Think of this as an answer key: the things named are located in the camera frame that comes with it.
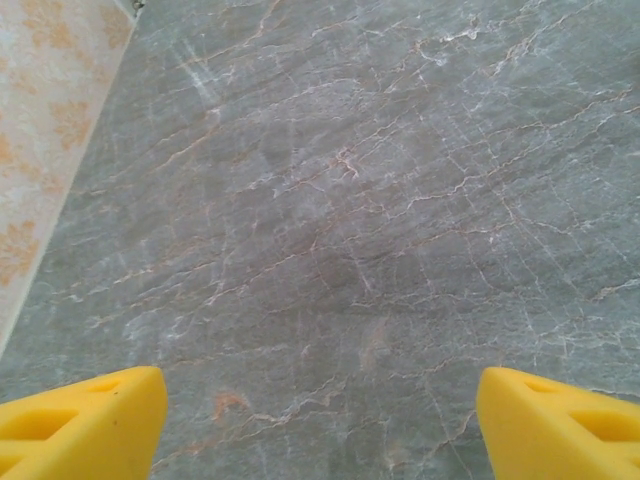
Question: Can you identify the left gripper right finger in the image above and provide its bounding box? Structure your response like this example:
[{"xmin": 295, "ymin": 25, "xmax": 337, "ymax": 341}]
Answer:
[{"xmin": 474, "ymin": 366, "xmax": 640, "ymax": 480}]

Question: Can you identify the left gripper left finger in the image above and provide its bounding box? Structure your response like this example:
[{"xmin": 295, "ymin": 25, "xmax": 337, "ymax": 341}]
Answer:
[{"xmin": 0, "ymin": 365, "xmax": 169, "ymax": 480}]

